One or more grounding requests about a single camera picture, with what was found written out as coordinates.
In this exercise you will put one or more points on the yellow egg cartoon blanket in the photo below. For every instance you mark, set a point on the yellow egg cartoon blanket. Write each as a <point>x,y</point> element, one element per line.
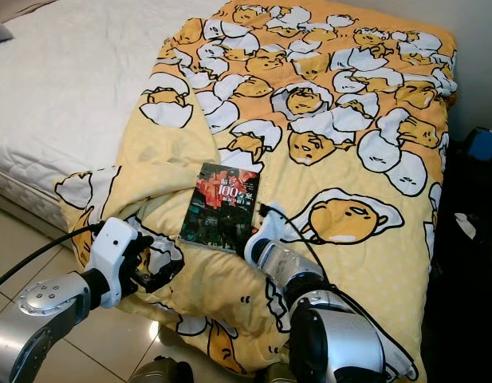
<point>341,104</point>

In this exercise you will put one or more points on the blue plastic object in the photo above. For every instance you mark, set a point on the blue plastic object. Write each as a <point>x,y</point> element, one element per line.
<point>483,148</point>

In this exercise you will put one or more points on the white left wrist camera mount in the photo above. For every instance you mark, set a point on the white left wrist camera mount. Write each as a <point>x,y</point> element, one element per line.
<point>114,247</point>

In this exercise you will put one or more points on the white quilted mattress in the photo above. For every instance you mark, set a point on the white quilted mattress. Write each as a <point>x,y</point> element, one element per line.
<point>70,88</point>

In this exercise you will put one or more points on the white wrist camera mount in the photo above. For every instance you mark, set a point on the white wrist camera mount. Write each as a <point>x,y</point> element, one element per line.
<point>259,246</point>
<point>114,247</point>

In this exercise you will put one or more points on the dark book with red cover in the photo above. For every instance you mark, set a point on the dark book with red cover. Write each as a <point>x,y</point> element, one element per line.
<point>218,207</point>

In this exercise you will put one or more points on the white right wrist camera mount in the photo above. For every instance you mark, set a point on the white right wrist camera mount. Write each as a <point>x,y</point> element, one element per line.
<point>259,246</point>

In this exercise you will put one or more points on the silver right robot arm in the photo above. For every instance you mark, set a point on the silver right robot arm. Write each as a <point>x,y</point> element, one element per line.
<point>345,335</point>

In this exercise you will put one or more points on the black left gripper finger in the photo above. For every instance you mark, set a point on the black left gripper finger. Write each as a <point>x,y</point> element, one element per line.
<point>158,282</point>
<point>164,259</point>

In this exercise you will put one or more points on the dark grey robot left leg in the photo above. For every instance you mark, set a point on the dark grey robot left leg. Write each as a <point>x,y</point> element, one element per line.
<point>162,372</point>

